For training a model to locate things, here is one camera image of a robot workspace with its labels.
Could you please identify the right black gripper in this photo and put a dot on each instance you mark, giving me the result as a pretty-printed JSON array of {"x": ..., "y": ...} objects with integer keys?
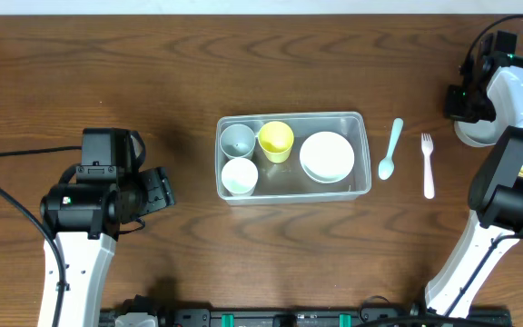
[{"x": 455, "y": 104}]

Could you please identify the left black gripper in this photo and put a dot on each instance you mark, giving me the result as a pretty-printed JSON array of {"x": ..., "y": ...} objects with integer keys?
[{"x": 158, "y": 191}]

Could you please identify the grey plastic bowl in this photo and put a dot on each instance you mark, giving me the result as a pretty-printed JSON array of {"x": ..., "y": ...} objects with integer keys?
[{"x": 479, "y": 134}]

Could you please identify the pink plastic fork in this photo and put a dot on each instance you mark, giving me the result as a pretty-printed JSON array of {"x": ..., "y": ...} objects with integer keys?
[{"x": 428, "y": 183}]

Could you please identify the cream white plastic cup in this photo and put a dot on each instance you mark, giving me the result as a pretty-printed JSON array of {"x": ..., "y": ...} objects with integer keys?
[{"x": 240, "y": 176}]

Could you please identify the grey plastic cup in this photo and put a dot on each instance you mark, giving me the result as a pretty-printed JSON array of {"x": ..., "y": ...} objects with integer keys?
[{"x": 238, "y": 141}]

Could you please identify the mint green plastic spoon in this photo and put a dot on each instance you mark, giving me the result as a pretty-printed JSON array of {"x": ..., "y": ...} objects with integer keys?
[{"x": 386, "y": 165}]

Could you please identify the yellow plastic cup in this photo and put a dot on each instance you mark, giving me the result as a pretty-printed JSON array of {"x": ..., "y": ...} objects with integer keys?
[{"x": 276, "y": 140}]

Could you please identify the white plastic bowl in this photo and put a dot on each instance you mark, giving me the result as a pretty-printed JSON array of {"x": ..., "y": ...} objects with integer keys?
[{"x": 327, "y": 157}]

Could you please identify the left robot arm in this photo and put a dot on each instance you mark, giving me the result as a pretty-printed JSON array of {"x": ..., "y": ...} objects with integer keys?
[{"x": 84, "y": 214}]

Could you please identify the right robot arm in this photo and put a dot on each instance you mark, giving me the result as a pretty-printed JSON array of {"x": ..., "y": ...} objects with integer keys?
[{"x": 495, "y": 200}]

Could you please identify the clear plastic storage box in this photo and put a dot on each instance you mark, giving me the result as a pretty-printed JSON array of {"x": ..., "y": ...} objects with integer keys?
[{"x": 281, "y": 183}]

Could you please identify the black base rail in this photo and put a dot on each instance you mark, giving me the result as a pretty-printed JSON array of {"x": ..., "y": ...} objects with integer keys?
[{"x": 142, "y": 311}]

